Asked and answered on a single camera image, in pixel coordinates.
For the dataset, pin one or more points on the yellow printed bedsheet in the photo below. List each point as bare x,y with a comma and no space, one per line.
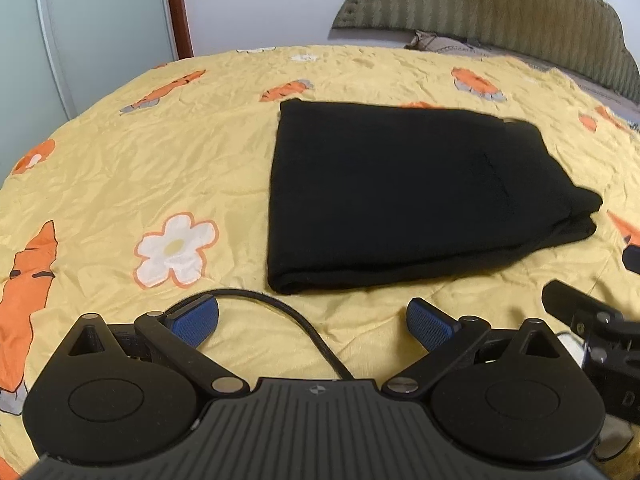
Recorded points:
150,160

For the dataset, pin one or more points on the grey pillow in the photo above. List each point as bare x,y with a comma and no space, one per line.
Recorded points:
445,42

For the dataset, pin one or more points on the frosted glass wardrobe door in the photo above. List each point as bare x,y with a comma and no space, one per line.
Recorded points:
85,25

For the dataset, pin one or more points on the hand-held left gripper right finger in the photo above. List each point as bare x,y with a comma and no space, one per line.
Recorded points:
430,325

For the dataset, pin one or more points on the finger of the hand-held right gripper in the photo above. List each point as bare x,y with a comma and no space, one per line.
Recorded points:
632,260
575,302

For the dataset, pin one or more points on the black pants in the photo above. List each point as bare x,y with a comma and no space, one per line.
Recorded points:
390,195

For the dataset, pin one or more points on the olive green upholstered headboard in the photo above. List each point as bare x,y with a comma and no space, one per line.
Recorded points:
500,5

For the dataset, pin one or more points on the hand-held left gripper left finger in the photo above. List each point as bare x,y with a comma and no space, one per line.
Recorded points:
195,321

